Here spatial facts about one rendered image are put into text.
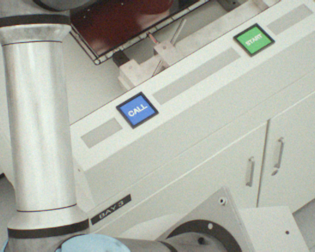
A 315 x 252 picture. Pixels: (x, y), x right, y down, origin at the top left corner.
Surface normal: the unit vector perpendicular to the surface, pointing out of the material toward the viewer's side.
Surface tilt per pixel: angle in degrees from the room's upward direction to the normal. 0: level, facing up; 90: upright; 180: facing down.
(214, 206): 45
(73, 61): 0
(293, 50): 90
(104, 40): 0
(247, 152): 90
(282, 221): 0
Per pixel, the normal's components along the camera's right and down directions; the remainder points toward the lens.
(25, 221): -0.39, -0.65
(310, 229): -0.06, -0.53
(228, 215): -0.71, -0.17
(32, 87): 0.04, 0.03
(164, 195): 0.56, 0.68
